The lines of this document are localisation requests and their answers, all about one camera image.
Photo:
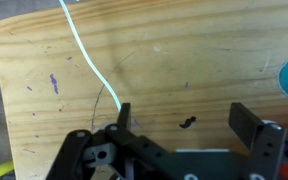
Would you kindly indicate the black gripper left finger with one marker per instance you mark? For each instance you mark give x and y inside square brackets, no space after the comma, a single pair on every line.
[129,144]

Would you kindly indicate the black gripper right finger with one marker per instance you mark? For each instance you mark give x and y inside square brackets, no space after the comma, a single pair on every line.
[265,141]

